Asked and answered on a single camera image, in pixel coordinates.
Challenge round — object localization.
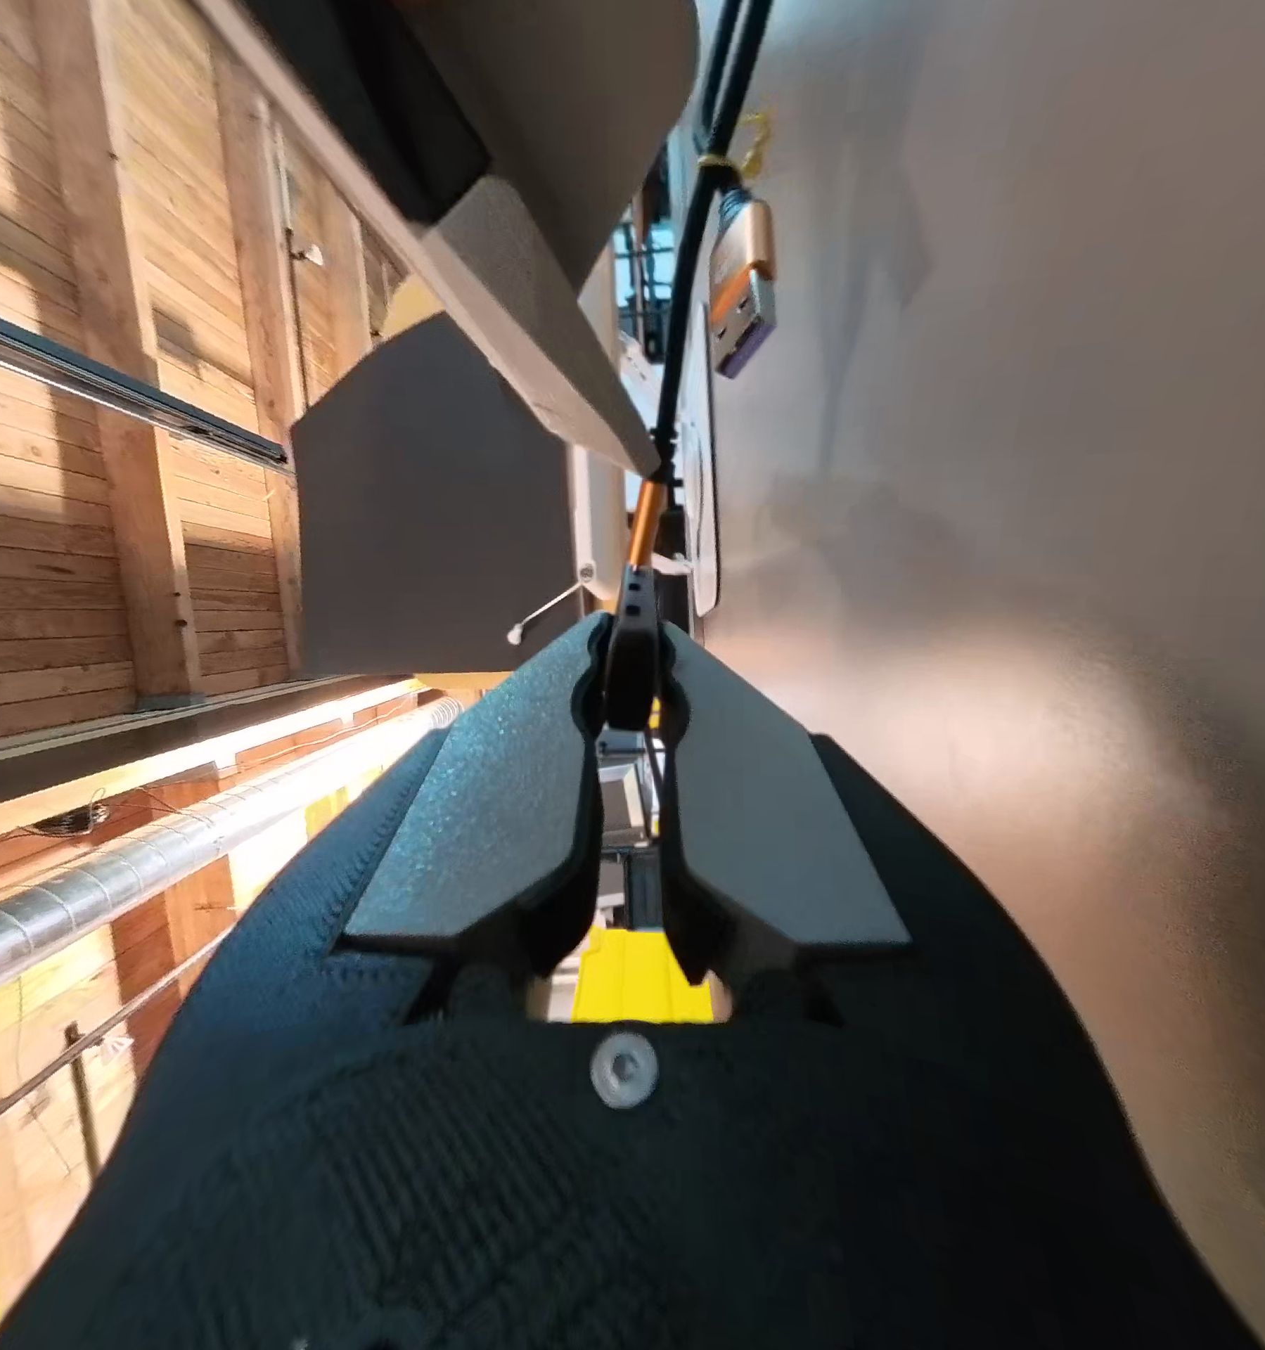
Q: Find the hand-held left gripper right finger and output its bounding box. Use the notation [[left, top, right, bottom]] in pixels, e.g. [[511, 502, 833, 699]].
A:
[[655, 620, 916, 982]]

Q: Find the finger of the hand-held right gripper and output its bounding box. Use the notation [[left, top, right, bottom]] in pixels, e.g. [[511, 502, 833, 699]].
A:
[[423, 174, 664, 478], [434, 0, 698, 289]]

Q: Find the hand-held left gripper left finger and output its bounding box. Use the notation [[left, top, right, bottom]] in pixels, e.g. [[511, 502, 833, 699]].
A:
[[346, 609, 614, 979]]

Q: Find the black cable with orange plug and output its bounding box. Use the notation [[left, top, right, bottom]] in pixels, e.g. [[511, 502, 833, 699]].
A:
[[625, 0, 780, 574]]

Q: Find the yellow twist tie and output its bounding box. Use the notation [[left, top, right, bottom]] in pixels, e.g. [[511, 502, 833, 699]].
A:
[[696, 106, 776, 182]]

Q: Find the yellow plastic box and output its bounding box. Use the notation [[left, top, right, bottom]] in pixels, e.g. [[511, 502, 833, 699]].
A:
[[572, 928, 720, 1023]]

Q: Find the grey flat panel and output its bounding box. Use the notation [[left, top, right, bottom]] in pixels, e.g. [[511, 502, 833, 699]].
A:
[[293, 313, 584, 677]]

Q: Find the silver ventilation duct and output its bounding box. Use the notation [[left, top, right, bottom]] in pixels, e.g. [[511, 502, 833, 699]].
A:
[[0, 691, 468, 1011]]

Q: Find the black ceiling rail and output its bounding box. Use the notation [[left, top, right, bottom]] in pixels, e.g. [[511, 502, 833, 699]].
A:
[[0, 299, 296, 468]]

